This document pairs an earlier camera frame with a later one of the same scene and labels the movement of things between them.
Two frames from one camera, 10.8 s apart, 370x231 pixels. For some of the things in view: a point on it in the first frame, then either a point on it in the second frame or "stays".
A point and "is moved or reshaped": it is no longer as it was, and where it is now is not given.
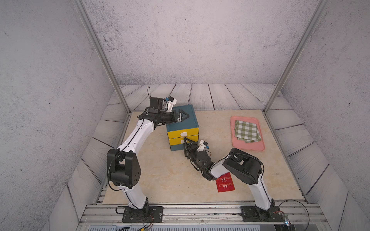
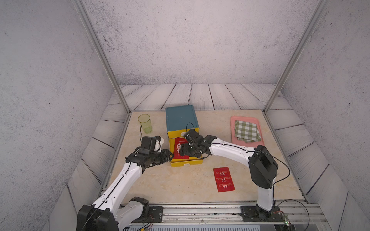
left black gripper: (178, 116) to (165, 155)
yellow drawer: (181, 141) is moved or reshaped
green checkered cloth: (246, 131) stays
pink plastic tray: (238, 144) stays
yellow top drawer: (183, 133) stays
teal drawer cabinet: (188, 128) stays
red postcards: (224, 183) stays
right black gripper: (190, 147) to (184, 150)
